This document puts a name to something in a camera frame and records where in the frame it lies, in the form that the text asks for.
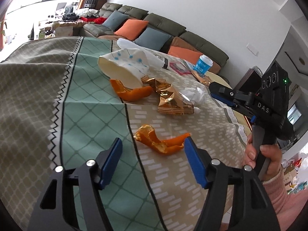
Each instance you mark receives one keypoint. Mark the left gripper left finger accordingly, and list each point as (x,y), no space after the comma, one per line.
(55,207)

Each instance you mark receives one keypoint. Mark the red snack packet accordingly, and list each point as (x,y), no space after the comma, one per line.
(179,68)

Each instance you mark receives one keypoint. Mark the gold snack packet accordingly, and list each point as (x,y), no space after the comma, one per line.
(205,80)

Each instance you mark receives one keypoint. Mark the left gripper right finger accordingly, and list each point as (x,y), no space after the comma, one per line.
(251,208)

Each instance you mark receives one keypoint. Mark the blue grey cushion far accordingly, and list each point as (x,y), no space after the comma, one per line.
(115,20)

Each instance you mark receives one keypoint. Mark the dark green sectional sofa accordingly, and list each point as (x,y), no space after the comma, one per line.
(160,23)

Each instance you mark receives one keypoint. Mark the orange cushion near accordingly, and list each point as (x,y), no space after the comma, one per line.
(186,54)

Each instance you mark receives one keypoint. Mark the orange cushion far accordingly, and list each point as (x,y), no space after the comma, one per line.
(131,29)

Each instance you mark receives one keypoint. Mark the blue white paper cup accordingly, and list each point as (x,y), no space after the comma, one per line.
(203,65)

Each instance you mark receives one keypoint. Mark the blue grey cushion near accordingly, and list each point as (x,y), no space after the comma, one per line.
(152,39)

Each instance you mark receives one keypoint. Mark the cluttered coffee table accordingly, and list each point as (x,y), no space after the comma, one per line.
(49,29)

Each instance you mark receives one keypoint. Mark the pink sleeve right forearm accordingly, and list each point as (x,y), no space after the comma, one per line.
(291,209)

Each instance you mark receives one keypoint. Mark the orange peel piece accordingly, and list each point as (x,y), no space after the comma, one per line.
(146,134)
(130,95)

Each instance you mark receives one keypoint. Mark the brown sofa blanket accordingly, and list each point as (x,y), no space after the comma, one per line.
(182,44)

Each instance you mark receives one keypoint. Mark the patterned tablecloth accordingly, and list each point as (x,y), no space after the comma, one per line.
(58,108)

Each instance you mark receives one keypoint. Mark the white black snack packet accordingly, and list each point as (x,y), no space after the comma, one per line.
(164,60)

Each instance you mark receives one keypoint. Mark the blue grey cushion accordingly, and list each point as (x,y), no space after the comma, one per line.
(152,39)
(115,20)

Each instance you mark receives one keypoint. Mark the white office chair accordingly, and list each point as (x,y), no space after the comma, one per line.
(60,8)

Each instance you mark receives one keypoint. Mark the gold foil wrapper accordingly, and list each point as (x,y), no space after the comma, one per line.
(170,100)

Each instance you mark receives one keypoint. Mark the orange cushion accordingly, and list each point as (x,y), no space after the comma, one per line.
(131,29)
(186,54)

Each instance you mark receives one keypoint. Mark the white foam fruit net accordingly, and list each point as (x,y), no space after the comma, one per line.
(150,53)

